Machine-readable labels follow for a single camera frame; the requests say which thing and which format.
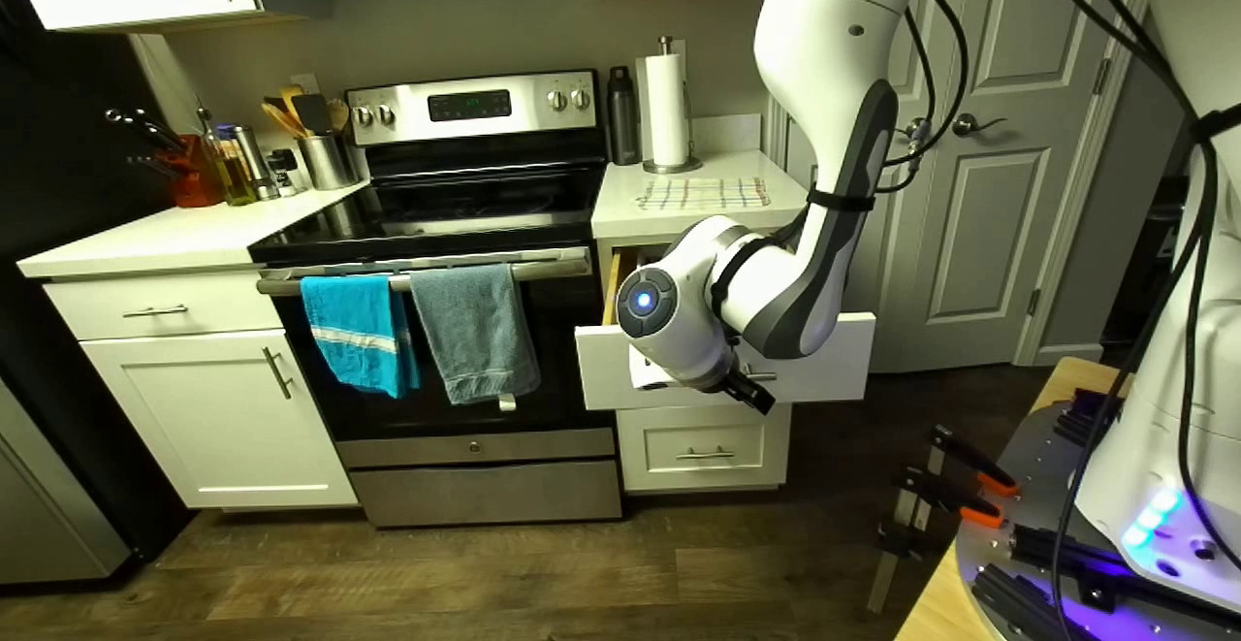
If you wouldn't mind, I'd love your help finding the red knife block with knives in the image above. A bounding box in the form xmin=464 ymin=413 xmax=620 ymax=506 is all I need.
xmin=104 ymin=107 xmax=226 ymax=209

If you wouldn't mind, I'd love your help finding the blue striped towel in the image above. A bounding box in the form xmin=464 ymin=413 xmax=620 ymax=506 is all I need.
xmin=300 ymin=274 xmax=421 ymax=401

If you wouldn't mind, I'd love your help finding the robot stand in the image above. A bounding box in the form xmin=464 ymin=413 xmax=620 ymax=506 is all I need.
xmin=894 ymin=357 xmax=1241 ymax=641

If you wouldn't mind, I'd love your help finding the white open drawer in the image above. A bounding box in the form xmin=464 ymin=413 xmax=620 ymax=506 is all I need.
xmin=576 ymin=243 xmax=877 ymax=412

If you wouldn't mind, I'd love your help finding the white small drawer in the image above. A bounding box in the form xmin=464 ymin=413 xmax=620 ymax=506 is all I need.
xmin=616 ymin=402 xmax=792 ymax=495

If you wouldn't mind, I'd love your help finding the oven door handle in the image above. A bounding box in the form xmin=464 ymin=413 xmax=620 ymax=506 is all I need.
xmin=256 ymin=246 xmax=593 ymax=297

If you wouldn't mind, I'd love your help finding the paper towel roll on holder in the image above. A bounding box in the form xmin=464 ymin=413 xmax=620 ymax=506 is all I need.
xmin=635 ymin=35 xmax=703 ymax=176

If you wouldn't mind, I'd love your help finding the silver cabinet door handle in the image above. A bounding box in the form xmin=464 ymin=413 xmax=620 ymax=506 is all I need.
xmin=261 ymin=346 xmax=295 ymax=401

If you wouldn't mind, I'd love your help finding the small dark grinder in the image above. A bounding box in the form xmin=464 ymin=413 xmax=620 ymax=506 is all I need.
xmin=268 ymin=147 xmax=301 ymax=199

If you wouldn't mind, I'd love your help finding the stainless steel stove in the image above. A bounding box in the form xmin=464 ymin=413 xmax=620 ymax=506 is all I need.
xmin=247 ymin=69 xmax=624 ymax=529

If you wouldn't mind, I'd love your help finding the white panel door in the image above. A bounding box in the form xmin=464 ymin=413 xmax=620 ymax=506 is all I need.
xmin=774 ymin=0 xmax=1137 ymax=374

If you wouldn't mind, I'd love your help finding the grey towel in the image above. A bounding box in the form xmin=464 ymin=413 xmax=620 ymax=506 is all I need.
xmin=408 ymin=264 xmax=542 ymax=413

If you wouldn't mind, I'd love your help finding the black bottle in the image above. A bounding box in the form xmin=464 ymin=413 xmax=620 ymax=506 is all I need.
xmin=607 ymin=65 xmax=642 ymax=167

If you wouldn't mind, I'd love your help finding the bunch of cooking utensils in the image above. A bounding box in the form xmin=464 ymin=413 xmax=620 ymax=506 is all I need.
xmin=261 ymin=84 xmax=351 ymax=140

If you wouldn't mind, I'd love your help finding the white wide drawer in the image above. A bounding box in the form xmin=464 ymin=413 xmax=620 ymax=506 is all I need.
xmin=43 ymin=272 xmax=283 ymax=342

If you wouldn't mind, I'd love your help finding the black clamp with orange handle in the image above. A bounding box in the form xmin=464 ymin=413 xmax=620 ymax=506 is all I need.
xmin=866 ymin=465 xmax=1006 ymax=615
xmin=924 ymin=424 xmax=1022 ymax=499

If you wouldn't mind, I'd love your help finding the oil bottle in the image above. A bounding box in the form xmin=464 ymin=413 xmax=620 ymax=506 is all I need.
xmin=197 ymin=106 xmax=259 ymax=208

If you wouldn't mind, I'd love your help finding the grey appliance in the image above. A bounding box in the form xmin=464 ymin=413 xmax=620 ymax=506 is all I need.
xmin=0 ymin=377 xmax=134 ymax=586

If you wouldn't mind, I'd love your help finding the stove bottom drawer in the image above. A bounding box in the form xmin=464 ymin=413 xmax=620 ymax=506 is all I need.
xmin=347 ymin=459 xmax=623 ymax=529

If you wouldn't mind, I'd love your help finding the steel canister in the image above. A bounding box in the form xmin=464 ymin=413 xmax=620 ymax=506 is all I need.
xmin=231 ymin=124 xmax=281 ymax=202

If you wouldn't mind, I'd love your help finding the checked dish cloth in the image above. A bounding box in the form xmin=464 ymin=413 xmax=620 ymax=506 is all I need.
xmin=636 ymin=176 xmax=773 ymax=213

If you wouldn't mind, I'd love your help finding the white cabinet door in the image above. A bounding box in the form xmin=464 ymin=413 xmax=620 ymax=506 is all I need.
xmin=80 ymin=330 xmax=360 ymax=511

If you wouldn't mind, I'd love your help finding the black refrigerator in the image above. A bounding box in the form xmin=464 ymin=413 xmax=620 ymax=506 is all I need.
xmin=0 ymin=0 xmax=198 ymax=569

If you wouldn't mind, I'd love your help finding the oven door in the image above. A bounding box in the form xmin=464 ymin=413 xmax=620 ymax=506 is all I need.
xmin=257 ymin=247 xmax=618 ymax=440

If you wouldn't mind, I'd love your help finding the metal utensil holder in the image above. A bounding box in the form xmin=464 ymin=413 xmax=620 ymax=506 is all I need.
xmin=297 ymin=131 xmax=361 ymax=192

